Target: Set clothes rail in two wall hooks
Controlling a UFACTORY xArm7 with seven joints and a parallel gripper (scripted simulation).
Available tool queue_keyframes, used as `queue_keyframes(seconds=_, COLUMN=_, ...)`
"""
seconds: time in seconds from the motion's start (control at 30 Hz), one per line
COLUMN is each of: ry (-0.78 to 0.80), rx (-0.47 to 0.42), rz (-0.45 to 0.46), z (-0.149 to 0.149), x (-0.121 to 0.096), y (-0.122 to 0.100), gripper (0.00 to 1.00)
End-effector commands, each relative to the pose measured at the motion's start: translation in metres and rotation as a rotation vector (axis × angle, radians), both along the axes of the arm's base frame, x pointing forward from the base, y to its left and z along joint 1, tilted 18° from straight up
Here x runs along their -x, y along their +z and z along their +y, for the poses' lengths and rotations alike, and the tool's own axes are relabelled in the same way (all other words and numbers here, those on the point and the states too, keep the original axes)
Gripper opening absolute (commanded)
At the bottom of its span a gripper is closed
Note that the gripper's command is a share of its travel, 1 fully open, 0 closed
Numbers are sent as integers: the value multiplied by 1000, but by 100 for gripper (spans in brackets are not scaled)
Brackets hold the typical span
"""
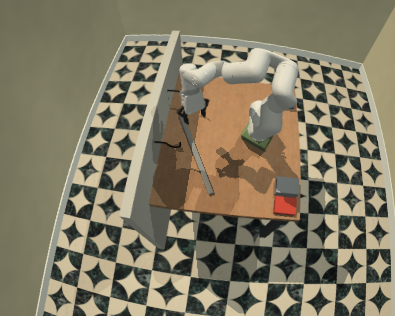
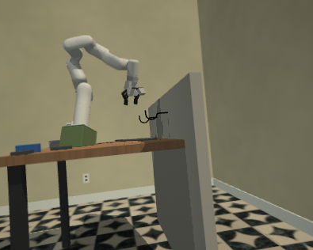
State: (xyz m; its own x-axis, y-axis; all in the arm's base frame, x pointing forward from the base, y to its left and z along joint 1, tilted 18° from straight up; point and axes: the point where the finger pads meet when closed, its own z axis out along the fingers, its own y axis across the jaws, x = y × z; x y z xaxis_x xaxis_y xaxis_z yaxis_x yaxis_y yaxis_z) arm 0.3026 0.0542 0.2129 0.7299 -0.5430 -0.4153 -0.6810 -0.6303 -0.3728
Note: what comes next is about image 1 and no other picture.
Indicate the grey long bar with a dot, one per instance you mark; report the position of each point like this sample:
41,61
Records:
197,157

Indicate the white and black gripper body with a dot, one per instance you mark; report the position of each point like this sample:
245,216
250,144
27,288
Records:
193,103

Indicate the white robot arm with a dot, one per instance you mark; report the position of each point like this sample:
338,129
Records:
253,70

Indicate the red block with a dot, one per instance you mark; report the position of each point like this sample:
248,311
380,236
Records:
285,205

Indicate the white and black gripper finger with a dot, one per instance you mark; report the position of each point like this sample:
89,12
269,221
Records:
183,115
203,111

